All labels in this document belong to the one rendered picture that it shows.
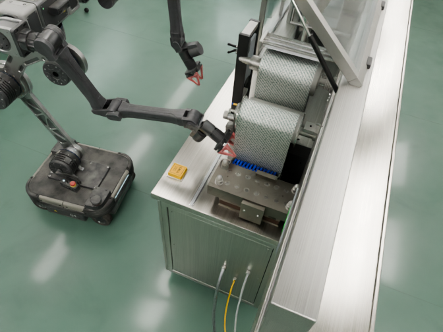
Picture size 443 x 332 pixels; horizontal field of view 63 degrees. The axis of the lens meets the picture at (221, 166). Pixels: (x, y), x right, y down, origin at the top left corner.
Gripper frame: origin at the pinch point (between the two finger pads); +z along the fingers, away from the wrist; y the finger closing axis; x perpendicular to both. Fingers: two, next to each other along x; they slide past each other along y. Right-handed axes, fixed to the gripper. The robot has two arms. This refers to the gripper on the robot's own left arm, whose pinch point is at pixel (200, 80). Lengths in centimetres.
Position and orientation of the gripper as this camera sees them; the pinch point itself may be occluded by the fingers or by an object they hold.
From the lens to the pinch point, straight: 205.1
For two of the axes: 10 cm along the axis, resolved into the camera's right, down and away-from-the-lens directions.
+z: 4.2, 6.8, 6.0
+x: -8.7, 1.2, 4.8
